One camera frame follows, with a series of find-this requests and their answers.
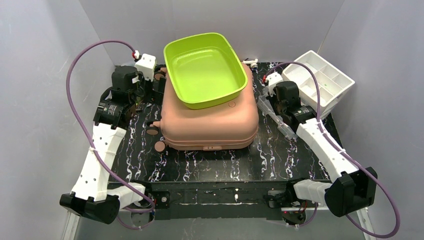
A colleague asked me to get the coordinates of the lime green plastic basin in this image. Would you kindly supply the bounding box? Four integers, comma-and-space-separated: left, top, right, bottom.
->
163, 32, 248, 110

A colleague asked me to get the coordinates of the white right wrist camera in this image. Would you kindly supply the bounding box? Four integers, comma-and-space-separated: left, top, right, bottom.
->
265, 72, 283, 96

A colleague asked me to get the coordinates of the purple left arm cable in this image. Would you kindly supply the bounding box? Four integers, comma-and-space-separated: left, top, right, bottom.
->
66, 40, 157, 231

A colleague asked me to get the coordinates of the aluminium base frame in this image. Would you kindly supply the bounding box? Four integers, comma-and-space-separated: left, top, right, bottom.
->
61, 185, 379, 240

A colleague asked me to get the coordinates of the clear plastic drawer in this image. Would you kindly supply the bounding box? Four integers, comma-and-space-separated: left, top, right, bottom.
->
257, 95, 298, 140

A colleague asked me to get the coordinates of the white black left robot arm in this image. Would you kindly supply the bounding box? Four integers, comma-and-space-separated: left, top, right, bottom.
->
59, 66, 155, 224

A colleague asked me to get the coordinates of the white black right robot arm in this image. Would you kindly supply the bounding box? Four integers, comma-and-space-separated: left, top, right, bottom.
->
261, 81, 378, 217

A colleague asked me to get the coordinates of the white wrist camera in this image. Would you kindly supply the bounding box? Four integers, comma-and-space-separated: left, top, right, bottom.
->
265, 72, 283, 96
135, 53, 157, 82

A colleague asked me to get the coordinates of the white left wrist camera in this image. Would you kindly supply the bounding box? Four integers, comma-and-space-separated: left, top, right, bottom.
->
135, 53, 157, 82

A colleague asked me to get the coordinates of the pink hard shell suitcase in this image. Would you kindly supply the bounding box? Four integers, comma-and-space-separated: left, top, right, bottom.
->
145, 64, 259, 153

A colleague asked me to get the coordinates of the white divided organizer box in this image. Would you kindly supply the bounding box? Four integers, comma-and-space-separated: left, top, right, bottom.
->
281, 50, 355, 120

